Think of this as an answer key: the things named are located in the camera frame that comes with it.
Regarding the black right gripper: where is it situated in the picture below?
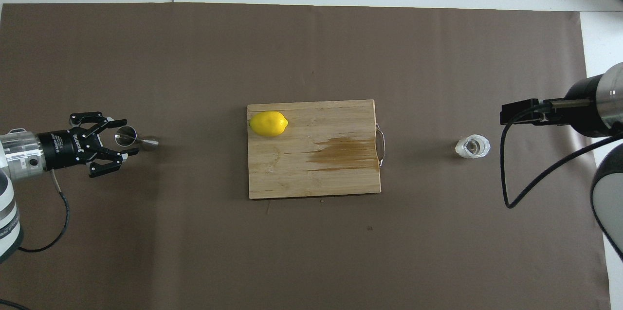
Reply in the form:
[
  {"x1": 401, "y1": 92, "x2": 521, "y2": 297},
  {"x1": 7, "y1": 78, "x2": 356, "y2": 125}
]
[{"x1": 500, "y1": 75, "x2": 612, "y2": 138}]

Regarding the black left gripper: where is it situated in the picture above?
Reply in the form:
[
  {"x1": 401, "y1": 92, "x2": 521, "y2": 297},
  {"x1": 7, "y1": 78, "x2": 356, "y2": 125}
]
[{"x1": 38, "y1": 112, "x2": 140, "y2": 178}]

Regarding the steel jigger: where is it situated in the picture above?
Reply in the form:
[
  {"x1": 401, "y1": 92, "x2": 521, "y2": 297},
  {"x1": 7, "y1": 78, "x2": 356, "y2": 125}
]
[{"x1": 113, "y1": 125, "x2": 160, "y2": 150}]

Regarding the brown paper table mat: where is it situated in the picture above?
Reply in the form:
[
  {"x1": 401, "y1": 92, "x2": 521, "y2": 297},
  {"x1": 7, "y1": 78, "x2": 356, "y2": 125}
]
[{"x1": 0, "y1": 2, "x2": 612, "y2": 310}]

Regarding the yellow lemon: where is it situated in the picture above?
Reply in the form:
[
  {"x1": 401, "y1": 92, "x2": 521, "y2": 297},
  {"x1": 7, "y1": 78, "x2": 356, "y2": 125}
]
[{"x1": 248, "y1": 111, "x2": 289, "y2": 137}]

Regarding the wooden cutting board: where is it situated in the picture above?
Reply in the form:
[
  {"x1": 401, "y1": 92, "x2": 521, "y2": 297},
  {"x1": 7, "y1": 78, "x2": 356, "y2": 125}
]
[{"x1": 247, "y1": 99, "x2": 387, "y2": 200}]

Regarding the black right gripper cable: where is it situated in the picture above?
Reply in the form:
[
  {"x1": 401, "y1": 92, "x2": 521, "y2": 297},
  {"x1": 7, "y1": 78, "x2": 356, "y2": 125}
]
[{"x1": 501, "y1": 100, "x2": 623, "y2": 209}]

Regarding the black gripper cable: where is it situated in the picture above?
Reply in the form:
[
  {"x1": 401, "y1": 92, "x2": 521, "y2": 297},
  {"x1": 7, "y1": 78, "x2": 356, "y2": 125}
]
[
  {"x1": 17, "y1": 171, "x2": 71, "y2": 253},
  {"x1": 501, "y1": 100, "x2": 623, "y2": 209}
]

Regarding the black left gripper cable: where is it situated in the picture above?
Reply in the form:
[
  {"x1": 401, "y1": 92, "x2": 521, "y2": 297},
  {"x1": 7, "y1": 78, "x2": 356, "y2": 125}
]
[{"x1": 17, "y1": 171, "x2": 71, "y2": 253}]

